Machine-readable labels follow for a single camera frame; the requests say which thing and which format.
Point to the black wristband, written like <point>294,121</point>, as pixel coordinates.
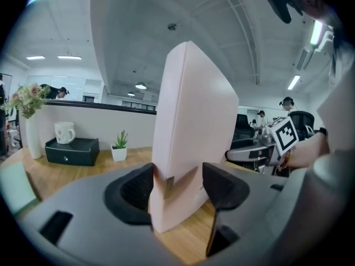
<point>323,132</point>

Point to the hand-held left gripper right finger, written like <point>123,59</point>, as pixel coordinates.
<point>263,217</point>

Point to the white mug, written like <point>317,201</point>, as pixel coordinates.
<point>63,133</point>

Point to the ceiling strip light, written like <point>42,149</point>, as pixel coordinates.
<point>316,32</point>
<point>69,57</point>
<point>35,57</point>
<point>294,82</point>

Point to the pink folder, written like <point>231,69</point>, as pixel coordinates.
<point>194,120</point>

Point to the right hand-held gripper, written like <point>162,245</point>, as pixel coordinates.
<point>284,137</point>

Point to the person's right forearm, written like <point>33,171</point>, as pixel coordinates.
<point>308,151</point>

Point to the person's white printed sweatshirt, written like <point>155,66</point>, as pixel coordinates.
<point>338,107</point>

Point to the white vase with flowers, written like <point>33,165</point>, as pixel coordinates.
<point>27,98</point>

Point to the mint green folder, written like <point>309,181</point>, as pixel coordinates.
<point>15,187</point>

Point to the small potted green plant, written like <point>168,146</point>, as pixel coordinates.
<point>119,151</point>

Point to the round ceiling sensor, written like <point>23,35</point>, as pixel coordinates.
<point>172,26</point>

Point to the black head-worn camera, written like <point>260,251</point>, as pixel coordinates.
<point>280,4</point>

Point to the large grey pendant lamp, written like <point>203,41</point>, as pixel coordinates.
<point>141,86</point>

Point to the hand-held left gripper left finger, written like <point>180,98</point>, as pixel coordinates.
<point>97,217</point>

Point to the person's own face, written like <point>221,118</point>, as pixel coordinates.
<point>316,4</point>

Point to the black drawer box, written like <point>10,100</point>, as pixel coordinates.
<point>72,154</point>

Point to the black high-back office chair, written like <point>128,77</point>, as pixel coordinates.
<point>244,126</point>

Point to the white desk partition panel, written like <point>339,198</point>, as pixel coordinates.
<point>97,126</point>

